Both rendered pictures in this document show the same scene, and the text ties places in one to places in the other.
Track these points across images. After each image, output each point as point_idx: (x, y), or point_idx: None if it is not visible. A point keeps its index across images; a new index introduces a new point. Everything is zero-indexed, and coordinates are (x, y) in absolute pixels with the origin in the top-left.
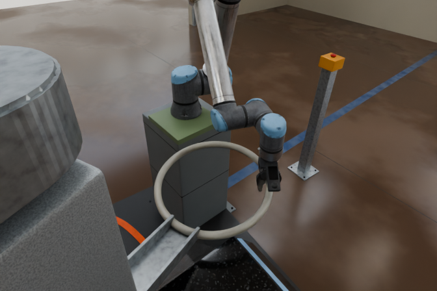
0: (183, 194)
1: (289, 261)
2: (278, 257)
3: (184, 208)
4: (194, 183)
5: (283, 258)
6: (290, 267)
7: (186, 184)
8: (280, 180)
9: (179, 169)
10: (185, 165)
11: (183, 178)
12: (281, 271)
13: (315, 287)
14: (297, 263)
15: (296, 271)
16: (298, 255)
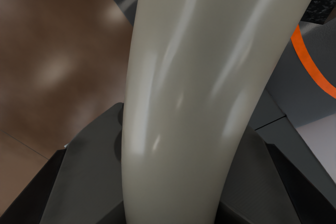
0: (283, 120)
1: (112, 26)
2: (127, 33)
3: (269, 99)
4: (266, 139)
5: (120, 31)
6: (112, 17)
7: (284, 138)
8: (15, 208)
9: (328, 174)
10: (315, 182)
11: (302, 151)
12: (125, 10)
13: None
14: (101, 23)
15: (103, 11)
16: (98, 34)
